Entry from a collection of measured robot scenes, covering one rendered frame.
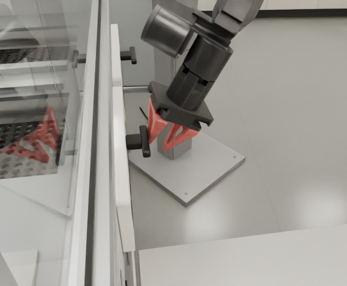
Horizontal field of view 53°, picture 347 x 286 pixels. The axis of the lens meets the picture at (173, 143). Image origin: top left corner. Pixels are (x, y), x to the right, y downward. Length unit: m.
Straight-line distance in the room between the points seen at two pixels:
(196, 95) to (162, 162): 1.30
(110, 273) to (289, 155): 1.75
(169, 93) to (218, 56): 0.09
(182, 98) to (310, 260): 0.33
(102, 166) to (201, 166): 1.42
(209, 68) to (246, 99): 1.91
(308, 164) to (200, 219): 0.69
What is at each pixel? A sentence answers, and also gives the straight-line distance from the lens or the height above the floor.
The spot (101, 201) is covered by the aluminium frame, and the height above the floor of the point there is 0.99.
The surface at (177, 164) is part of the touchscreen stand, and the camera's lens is 1.79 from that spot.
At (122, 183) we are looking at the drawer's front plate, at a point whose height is 0.93.
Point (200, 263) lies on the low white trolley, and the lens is 0.59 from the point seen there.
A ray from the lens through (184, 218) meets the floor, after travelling 1.61.
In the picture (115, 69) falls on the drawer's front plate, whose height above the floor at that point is 0.93.
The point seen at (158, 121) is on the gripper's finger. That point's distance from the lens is 0.53.
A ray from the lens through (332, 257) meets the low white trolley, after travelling 0.64.
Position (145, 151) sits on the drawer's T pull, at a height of 0.91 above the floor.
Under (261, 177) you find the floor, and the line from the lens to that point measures 1.84.
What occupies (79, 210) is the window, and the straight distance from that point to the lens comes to 0.28.
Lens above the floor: 1.26
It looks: 39 degrees down
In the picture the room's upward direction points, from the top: straight up
